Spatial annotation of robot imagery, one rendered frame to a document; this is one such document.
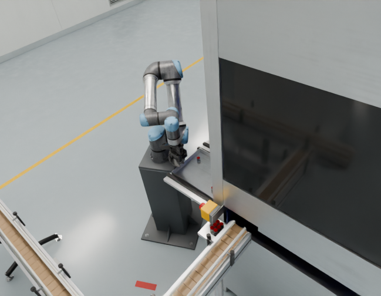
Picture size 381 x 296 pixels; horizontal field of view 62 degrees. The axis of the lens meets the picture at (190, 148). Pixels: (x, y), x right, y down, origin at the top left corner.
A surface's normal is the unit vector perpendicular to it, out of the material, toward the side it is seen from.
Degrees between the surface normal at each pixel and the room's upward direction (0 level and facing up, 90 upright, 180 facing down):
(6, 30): 90
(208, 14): 90
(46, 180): 0
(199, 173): 0
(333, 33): 90
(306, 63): 90
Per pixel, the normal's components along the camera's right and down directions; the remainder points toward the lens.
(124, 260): -0.09, -0.73
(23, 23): 0.74, 0.41
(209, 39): -0.66, 0.55
